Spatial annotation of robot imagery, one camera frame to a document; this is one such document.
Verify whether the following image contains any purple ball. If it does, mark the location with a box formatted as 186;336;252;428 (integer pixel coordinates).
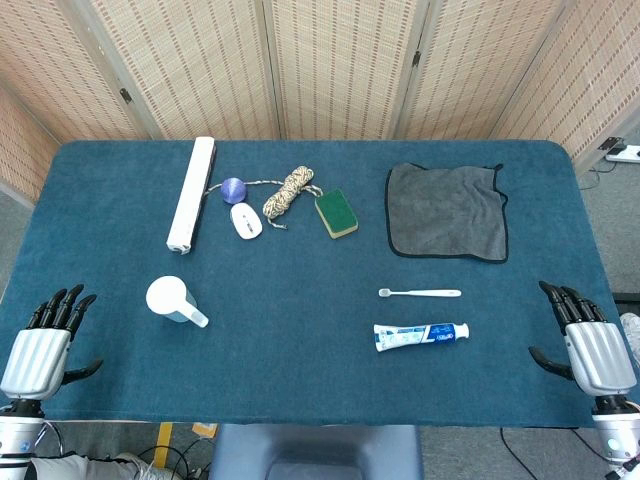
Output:
220;177;248;205

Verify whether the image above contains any white grey fabric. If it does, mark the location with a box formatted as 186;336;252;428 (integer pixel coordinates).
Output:
27;452;156;480

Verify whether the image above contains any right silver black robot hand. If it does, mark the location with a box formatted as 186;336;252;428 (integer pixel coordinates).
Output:
528;280;638;400

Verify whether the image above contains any long white cardboard box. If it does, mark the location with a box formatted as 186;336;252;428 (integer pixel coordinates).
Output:
165;136;217;256

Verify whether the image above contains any green yellow sponge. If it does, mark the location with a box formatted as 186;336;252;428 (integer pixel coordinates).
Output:
314;187;360;241

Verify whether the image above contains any white toothbrush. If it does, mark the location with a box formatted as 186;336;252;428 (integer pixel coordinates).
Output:
378;287;463;299

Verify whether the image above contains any black floor cable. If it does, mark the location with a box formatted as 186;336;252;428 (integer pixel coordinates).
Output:
499;427;539;480

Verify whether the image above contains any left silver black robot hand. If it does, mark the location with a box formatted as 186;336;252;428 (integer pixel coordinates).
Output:
0;283;105;401

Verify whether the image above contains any white cup with handle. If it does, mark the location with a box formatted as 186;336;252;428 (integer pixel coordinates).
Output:
145;275;210;329

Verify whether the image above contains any bamboo folding screen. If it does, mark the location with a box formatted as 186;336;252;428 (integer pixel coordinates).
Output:
0;0;640;204

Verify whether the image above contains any blue white toothpaste tube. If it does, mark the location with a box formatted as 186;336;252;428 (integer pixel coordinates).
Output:
373;322;471;354

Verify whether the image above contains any white computer mouse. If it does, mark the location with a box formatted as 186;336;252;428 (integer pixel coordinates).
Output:
229;202;264;241

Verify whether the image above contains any blue tablecloth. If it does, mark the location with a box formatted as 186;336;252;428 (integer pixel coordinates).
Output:
0;138;626;429

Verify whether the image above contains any grey towel with black trim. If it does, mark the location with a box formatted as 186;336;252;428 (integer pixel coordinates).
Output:
384;161;510;264

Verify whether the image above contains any white power strip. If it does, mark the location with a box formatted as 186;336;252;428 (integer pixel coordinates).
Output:
604;144;640;165

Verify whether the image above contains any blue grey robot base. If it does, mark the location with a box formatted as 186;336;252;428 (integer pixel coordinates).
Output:
208;423;424;480

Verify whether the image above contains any white sneaker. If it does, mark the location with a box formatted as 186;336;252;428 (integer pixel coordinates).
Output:
619;312;640;354

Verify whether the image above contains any beige braided rope bundle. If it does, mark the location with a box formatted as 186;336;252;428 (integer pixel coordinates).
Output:
205;165;325;231

